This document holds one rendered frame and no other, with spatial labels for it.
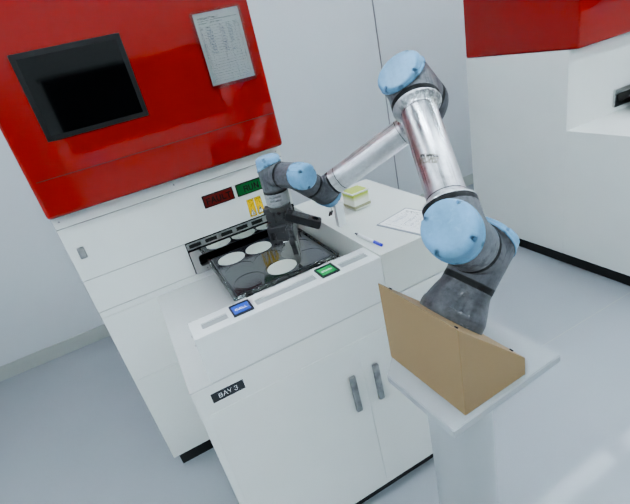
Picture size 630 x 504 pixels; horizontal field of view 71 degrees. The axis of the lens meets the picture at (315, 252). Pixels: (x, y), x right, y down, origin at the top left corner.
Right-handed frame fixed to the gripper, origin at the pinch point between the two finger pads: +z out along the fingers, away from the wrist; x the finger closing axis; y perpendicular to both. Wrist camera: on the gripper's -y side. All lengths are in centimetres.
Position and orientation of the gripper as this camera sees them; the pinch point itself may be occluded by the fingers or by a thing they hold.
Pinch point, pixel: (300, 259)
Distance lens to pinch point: 144.9
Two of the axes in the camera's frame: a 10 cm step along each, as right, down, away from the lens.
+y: -9.7, 1.6, 1.6
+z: 2.1, 8.8, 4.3
